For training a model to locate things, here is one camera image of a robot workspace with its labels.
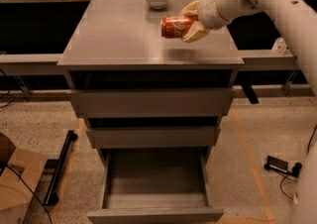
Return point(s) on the white gripper wrist block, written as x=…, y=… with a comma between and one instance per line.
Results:
x=208, y=10

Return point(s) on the red coke can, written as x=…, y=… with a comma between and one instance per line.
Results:
x=175, y=27

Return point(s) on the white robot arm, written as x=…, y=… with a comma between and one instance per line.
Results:
x=294, y=19

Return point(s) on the grey drawer cabinet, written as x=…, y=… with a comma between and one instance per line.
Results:
x=124, y=49

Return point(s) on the grey top drawer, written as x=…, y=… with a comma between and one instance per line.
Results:
x=146, y=103

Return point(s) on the grey middle drawer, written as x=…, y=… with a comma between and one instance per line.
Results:
x=161, y=137

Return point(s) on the open grey bottom drawer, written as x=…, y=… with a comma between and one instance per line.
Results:
x=155, y=186

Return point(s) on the clear sanitizer pump bottle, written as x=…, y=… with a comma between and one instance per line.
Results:
x=279, y=47

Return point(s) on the small black device on floor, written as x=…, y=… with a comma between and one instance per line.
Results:
x=276, y=164

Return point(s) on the black bar stand right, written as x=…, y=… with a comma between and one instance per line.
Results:
x=297, y=169

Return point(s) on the black bar stand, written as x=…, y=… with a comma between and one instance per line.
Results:
x=56, y=165
x=297, y=169

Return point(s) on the black bar stand left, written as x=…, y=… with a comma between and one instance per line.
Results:
x=56, y=165

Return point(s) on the brown cardboard box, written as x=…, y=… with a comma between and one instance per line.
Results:
x=19, y=179

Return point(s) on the grey metal shelf rail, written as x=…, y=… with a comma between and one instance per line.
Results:
x=252, y=60

